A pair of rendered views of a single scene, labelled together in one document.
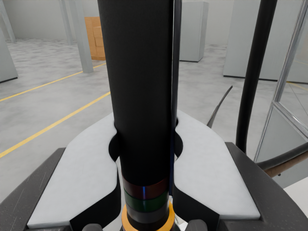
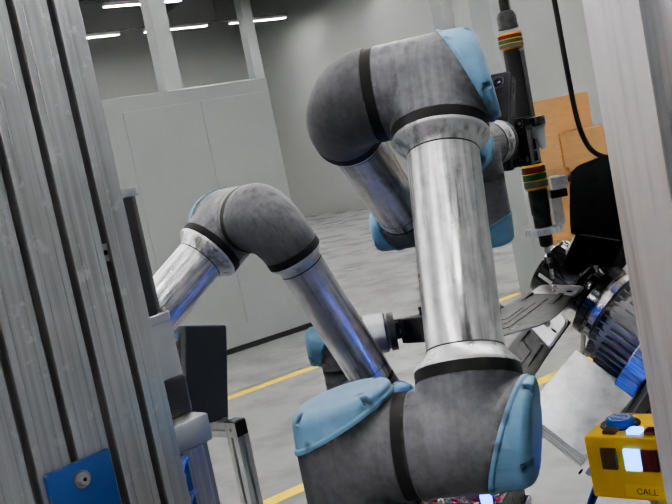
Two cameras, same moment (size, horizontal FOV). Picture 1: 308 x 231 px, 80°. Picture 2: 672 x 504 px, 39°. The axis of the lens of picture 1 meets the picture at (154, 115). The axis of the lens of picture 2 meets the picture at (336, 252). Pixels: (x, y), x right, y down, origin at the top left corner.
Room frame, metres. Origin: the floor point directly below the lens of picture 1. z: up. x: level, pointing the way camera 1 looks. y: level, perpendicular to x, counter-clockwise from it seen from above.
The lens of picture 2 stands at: (-1.58, -0.55, 1.53)
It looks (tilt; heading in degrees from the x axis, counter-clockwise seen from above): 6 degrees down; 31
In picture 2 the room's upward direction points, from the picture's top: 11 degrees counter-clockwise
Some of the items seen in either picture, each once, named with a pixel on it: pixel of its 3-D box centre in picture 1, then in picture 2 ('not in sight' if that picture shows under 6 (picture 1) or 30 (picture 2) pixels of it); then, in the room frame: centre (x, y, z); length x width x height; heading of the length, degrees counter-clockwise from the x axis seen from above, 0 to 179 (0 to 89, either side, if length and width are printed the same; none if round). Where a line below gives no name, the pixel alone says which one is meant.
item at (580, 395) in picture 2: not in sight; (577, 407); (0.04, -0.02, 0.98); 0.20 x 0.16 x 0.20; 81
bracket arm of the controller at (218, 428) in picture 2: not in sight; (199, 426); (-0.16, 0.69, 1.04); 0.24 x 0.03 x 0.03; 81
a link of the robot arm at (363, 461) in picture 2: not in sight; (356, 447); (-0.73, -0.02, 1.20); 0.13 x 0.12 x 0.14; 105
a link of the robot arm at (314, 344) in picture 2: not in sight; (336, 343); (-0.11, 0.36, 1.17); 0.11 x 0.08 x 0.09; 118
